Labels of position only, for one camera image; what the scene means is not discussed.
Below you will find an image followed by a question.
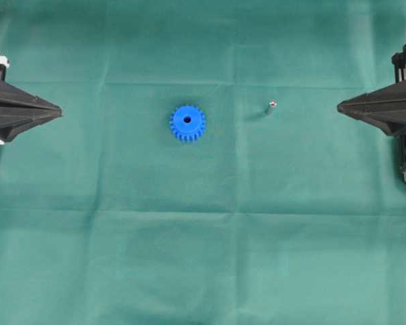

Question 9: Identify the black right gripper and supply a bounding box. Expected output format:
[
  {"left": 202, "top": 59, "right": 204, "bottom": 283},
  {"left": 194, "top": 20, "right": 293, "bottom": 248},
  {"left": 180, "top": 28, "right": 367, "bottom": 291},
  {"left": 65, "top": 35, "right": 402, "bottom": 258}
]
[{"left": 337, "top": 44, "right": 406, "bottom": 183}]

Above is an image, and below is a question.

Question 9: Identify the small silver metal shaft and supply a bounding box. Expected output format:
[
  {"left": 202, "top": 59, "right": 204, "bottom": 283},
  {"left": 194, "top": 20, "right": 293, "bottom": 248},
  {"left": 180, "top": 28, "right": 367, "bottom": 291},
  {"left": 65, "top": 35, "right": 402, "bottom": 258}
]
[{"left": 265, "top": 100, "right": 277, "bottom": 115}]

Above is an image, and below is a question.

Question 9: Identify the blue plastic spur gear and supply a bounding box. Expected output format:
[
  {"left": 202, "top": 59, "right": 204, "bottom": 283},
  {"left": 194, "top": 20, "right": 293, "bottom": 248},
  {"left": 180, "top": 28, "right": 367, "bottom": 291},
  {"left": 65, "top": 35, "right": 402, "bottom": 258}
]
[{"left": 169, "top": 104, "right": 206, "bottom": 142}]

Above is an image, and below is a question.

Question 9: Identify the green cloth table cover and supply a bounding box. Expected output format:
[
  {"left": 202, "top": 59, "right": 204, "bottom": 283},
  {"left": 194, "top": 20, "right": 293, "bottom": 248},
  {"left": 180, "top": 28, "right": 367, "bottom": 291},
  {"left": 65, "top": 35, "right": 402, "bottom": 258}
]
[{"left": 0, "top": 1, "right": 406, "bottom": 324}]

